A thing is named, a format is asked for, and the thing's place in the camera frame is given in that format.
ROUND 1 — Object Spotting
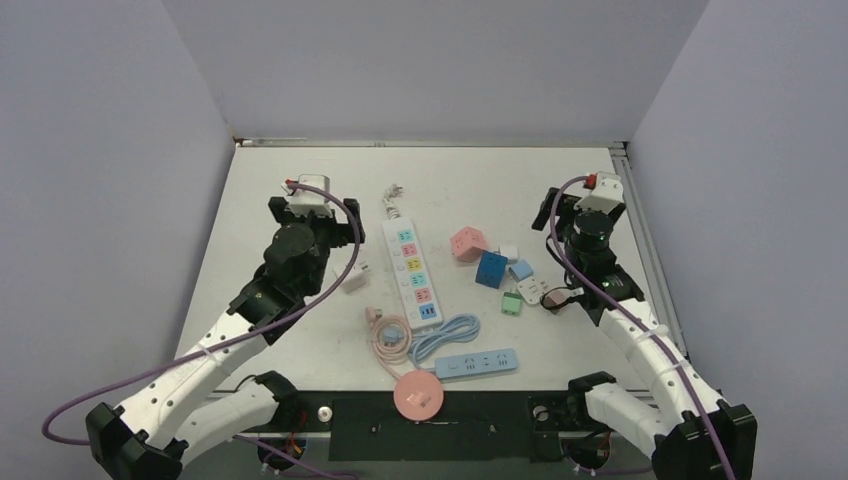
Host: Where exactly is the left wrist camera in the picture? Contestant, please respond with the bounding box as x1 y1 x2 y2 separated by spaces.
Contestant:
282 174 333 218

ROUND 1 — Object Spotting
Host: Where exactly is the small pink plug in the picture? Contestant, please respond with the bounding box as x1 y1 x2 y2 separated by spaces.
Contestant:
540 288 571 313

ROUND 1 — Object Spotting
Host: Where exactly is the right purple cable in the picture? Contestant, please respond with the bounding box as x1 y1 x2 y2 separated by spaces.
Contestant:
548 174 738 480

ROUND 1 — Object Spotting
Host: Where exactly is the small white plug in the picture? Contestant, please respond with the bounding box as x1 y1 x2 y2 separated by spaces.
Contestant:
498 245 520 264

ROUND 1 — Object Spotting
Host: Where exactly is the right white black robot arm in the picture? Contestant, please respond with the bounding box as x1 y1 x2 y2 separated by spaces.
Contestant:
532 186 758 479

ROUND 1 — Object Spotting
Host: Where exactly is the blue round plug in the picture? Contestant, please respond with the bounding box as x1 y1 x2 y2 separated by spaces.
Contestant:
381 325 405 346

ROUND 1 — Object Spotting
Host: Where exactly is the white flat plug adapter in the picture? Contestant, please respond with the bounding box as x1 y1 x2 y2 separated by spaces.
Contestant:
516 275 548 306

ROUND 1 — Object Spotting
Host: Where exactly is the white cube adapter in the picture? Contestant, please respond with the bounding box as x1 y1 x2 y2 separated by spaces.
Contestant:
333 260 370 294

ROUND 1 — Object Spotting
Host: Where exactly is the green plug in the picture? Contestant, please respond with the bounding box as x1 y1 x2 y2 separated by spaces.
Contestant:
501 292 524 316

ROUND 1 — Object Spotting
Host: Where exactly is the pink cube adapter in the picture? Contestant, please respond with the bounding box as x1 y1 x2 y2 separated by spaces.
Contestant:
450 226 489 263

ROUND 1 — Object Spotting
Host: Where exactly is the pink round disc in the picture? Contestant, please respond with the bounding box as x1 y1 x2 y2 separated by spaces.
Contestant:
393 370 444 422

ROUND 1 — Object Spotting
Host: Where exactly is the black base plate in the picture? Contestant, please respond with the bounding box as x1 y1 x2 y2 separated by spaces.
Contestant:
254 391 609 462

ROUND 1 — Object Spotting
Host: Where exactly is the dark blue cube adapter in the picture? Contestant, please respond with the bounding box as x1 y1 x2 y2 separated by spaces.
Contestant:
474 251 508 289

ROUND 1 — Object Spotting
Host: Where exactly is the purple cable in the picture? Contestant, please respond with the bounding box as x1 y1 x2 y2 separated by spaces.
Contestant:
548 174 738 480
40 182 364 480

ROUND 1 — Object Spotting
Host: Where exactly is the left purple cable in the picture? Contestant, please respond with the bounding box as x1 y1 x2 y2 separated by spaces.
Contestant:
40 182 364 480

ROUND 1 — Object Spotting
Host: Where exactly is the white power strip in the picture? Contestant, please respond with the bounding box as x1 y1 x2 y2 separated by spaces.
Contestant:
382 217 445 332

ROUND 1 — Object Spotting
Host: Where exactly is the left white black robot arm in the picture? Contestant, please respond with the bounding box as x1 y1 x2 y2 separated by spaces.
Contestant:
85 197 365 479

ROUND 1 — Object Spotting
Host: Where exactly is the light blue plug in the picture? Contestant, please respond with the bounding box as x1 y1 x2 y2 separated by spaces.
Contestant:
508 259 534 283

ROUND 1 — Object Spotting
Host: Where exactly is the blue power strip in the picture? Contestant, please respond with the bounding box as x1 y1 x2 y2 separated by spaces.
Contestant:
434 348 518 380

